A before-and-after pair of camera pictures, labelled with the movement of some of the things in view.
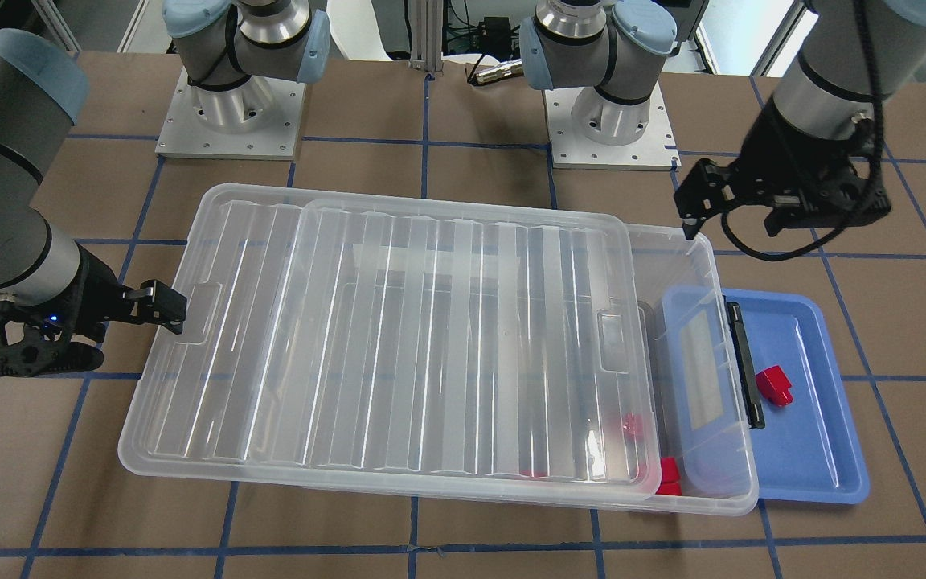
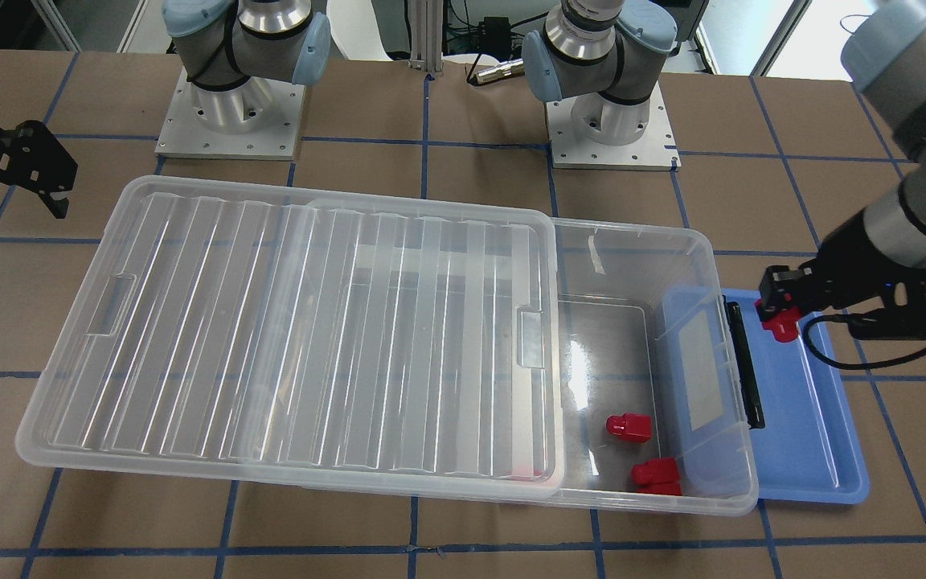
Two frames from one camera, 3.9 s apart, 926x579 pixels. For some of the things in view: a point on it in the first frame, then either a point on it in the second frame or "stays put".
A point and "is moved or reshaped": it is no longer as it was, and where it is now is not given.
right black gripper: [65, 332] -> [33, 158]
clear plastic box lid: [399, 334] is moved or reshaped
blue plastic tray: [809, 449] stays put
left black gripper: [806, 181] -> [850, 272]
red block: [775, 384] -> [784, 326]
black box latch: [743, 370] stays put
